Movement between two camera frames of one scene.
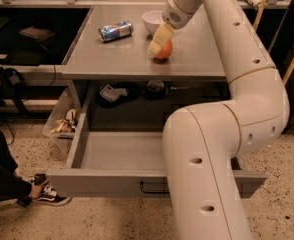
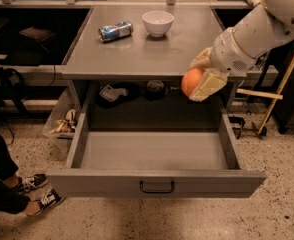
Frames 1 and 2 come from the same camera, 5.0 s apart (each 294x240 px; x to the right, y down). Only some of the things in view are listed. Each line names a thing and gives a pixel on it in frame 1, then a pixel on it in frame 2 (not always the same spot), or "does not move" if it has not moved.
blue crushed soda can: x=110 y=32 does not move
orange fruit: x=166 y=51 → x=189 y=80
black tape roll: x=156 y=90 does not move
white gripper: x=176 y=17 → x=229 y=53
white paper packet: x=112 y=94 does not move
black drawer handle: x=152 y=191 does not move
